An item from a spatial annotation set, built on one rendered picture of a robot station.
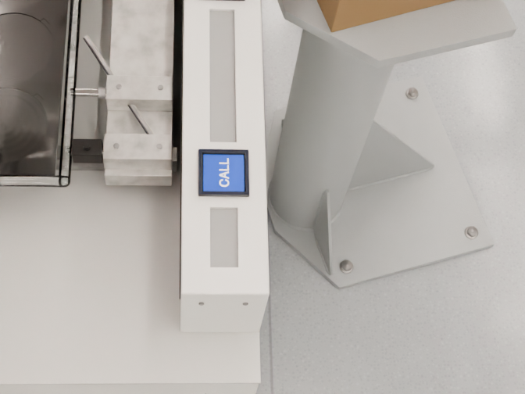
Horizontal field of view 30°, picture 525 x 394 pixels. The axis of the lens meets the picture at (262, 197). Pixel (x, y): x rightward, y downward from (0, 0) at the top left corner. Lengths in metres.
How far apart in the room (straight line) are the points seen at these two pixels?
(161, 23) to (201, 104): 0.19
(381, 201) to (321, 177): 0.31
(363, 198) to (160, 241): 1.00
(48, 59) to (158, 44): 0.14
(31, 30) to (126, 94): 0.15
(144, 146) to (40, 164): 0.12
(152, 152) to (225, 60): 0.14
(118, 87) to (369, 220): 1.04
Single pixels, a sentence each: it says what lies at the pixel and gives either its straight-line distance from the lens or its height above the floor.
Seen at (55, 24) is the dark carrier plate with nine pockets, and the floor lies 0.90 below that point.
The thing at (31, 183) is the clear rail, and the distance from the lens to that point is 1.16.
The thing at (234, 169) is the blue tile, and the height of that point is 0.96.
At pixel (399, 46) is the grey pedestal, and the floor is 0.82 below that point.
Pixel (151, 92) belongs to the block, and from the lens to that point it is 1.20.
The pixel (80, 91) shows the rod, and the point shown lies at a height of 0.90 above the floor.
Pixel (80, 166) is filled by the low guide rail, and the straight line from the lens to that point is 1.24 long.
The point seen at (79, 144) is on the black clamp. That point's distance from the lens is 1.17.
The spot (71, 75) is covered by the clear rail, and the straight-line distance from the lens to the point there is 1.22.
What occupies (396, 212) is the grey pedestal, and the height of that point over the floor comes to 0.01.
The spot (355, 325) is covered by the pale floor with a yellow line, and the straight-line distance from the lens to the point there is 2.06.
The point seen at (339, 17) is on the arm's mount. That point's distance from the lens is 1.34.
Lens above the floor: 1.94
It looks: 65 degrees down
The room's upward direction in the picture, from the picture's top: 11 degrees clockwise
